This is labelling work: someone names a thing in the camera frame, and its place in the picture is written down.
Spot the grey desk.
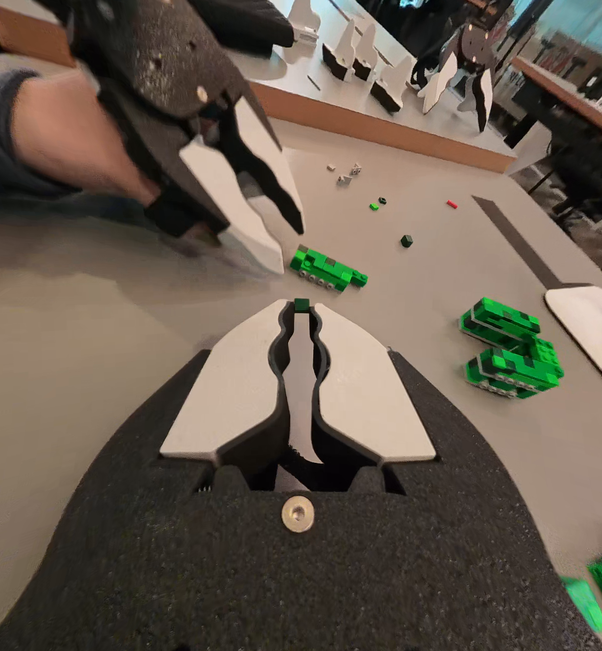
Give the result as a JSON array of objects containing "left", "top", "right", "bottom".
[{"left": 0, "top": 119, "right": 602, "bottom": 651}]

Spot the black strip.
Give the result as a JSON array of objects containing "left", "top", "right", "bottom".
[{"left": 471, "top": 195, "right": 594, "bottom": 290}]

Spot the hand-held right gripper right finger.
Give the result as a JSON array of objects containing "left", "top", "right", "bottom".
[{"left": 308, "top": 302, "right": 437, "bottom": 465}]

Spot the shiny green plastic piece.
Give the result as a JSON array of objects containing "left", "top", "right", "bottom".
[{"left": 560, "top": 577, "right": 602, "bottom": 634}]

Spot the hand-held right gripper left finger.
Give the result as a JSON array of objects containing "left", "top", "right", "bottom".
[{"left": 160, "top": 299, "right": 289, "bottom": 461}]

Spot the long wooden-edged table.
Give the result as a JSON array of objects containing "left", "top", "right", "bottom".
[{"left": 512, "top": 56, "right": 602, "bottom": 148}]

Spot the black chair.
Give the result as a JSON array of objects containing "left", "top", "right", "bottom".
[{"left": 504, "top": 76, "right": 602, "bottom": 230}]

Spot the wooden-edged grey table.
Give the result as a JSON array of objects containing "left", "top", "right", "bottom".
[{"left": 230, "top": 0, "right": 518, "bottom": 175}]

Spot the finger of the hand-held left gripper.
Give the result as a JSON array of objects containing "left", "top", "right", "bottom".
[
  {"left": 179, "top": 133, "right": 285, "bottom": 275},
  {"left": 215, "top": 94, "right": 306, "bottom": 236}
]

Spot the large green brick model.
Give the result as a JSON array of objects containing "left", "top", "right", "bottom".
[{"left": 459, "top": 297, "right": 565, "bottom": 400}]

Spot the person's left hand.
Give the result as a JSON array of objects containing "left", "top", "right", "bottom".
[{"left": 14, "top": 76, "right": 162, "bottom": 206}]

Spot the wooden board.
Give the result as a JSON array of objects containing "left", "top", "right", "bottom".
[{"left": 0, "top": 0, "right": 78, "bottom": 68}]

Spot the long green brick assembly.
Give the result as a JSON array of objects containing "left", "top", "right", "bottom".
[{"left": 289, "top": 244, "right": 369, "bottom": 293}]

